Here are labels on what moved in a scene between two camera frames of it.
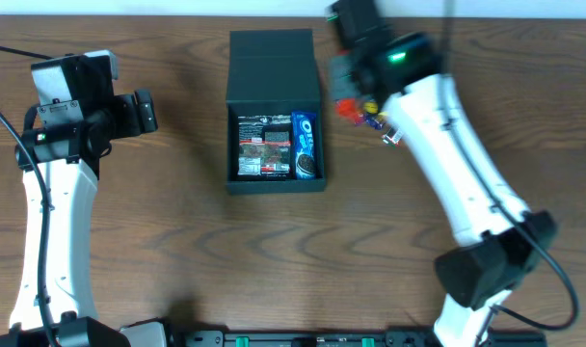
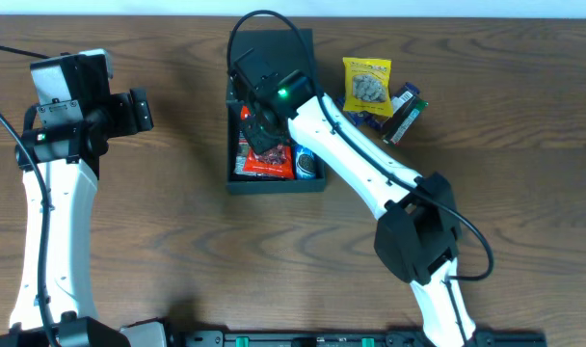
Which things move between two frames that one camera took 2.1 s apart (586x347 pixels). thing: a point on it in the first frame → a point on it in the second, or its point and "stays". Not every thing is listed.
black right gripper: x=344 y=77 → x=262 y=133
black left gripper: x=144 y=110 stays
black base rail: x=347 y=338 stays
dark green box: x=273 y=72 stays
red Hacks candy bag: x=348 y=108 → x=277 y=162
